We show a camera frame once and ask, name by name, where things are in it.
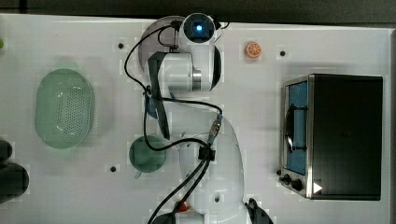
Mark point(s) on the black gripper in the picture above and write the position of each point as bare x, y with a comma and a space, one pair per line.
154, 65

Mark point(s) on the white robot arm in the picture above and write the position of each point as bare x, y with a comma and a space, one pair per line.
209, 154

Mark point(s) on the lilac round plate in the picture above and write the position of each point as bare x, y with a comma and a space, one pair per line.
166, 41

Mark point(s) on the orange slice toy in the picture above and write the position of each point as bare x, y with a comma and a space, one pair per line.
253, 50

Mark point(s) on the green oval colander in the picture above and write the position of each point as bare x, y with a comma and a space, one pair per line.
63, 108

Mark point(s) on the red plush strawberry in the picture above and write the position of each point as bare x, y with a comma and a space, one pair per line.
182, 208

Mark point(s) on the black cylinder container upper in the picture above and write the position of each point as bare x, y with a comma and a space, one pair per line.
5, 151

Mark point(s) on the black cylinder container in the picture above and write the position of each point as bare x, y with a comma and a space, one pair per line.
5, 151
14, 181

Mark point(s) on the black cylinder container lower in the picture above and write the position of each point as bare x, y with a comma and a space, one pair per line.
14, 181

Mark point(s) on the silver black toaster oven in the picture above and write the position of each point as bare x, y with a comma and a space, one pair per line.
331, 144

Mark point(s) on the green mug with handle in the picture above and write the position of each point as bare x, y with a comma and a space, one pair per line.
143, 158

